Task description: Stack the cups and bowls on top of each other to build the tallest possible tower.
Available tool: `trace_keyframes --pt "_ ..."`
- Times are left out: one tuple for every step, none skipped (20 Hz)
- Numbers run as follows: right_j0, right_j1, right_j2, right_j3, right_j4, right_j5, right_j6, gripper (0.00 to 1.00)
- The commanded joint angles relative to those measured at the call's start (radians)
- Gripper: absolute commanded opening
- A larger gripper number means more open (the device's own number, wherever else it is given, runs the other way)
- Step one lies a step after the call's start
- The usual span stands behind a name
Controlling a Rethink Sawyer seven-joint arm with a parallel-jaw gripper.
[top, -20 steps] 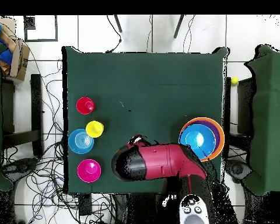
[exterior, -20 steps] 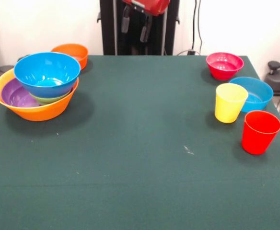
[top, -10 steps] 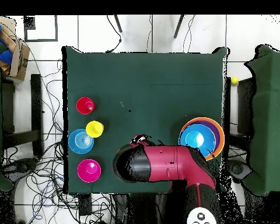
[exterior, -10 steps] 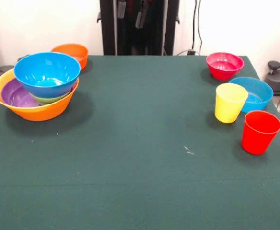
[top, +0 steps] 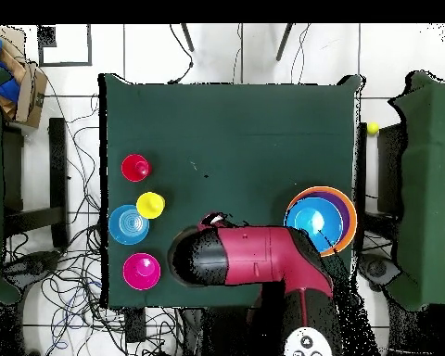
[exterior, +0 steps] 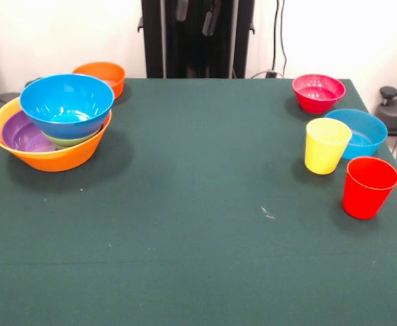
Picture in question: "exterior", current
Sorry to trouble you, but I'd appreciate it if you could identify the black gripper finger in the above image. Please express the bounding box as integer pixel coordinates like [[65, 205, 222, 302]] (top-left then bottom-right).
[[201, 0, 221, 37], [175, 0, 190, 22]]

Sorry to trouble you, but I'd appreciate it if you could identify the deep blue bowl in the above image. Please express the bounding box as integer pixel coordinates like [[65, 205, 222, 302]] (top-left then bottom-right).
[[19, 73, 115, 140]]

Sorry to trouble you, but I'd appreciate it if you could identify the small green bowl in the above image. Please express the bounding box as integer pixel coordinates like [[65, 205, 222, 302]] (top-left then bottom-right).
[[41, 124, 103, 148]]

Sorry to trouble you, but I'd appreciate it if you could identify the yellow cup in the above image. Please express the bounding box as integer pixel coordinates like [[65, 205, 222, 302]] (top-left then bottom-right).
[[304, 117, 353, 176]]

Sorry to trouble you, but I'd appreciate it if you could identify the large yellow bowl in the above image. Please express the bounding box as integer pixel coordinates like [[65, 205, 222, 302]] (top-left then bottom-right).
[[0, 96, 113, 173]]

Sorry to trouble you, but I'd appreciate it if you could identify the purple bowl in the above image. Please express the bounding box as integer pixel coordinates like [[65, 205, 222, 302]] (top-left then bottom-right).
[[1, 111, 59, 153]]

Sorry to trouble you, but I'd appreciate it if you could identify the red cup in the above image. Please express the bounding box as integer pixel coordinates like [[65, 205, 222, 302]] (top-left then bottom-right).
[[342, 156, 397, 221]]

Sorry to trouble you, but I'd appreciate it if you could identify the small orange bowl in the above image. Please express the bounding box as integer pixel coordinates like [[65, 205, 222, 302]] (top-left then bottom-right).
[[71, 61, 126, 100]]

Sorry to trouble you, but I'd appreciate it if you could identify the small pink bowl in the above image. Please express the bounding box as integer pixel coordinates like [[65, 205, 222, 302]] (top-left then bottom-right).
[[292, 73, 347, 115]]

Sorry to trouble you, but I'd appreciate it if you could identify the shallow blue bowl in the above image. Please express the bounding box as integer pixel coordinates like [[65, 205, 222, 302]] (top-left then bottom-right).
[[324, 108, 389, 161]]

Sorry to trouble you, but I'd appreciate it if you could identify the dark green tablecloth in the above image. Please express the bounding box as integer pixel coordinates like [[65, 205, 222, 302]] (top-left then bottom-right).
[[0, 77, 397, 326]]

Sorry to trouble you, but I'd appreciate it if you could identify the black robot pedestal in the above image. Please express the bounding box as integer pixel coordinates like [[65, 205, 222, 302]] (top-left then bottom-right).
[[137, 0, 256, 79]]

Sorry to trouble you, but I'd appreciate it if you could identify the black wall cable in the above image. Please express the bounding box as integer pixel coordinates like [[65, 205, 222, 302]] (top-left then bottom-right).
[[273, 0, 287, 74]]

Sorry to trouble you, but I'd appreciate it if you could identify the grey cable plug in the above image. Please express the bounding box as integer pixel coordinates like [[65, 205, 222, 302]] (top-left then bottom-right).
[[248, 69, 285, 79]]

